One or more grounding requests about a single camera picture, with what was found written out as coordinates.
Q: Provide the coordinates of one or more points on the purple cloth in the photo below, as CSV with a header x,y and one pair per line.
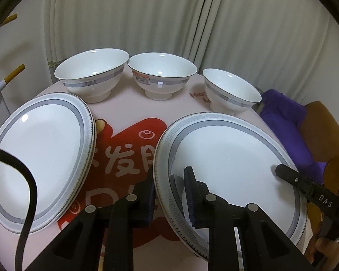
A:
x,y
285,118

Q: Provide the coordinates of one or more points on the pink printed tablecloth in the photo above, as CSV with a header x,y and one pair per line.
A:
x,y
124,113

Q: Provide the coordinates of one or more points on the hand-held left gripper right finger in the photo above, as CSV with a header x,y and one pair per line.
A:
x,y
190,194

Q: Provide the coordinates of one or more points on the white bowl with label sticker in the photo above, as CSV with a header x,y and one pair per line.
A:
x,y
161,65

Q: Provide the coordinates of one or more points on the large white bowl grey band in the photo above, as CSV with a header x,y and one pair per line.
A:
x,y
93,65

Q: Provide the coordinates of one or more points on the person's right hand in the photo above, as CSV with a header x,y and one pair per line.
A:
x,y
327,248

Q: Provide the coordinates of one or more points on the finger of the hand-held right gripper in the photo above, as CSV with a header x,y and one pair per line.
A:
x,y
291,176

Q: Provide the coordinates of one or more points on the brown chair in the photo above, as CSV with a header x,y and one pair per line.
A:
x,y
322,124

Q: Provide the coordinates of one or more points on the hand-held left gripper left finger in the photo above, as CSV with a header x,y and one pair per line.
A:
x,y
150,203

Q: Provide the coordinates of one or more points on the small white bowl grey band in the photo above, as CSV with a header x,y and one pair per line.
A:
x,y
231,87

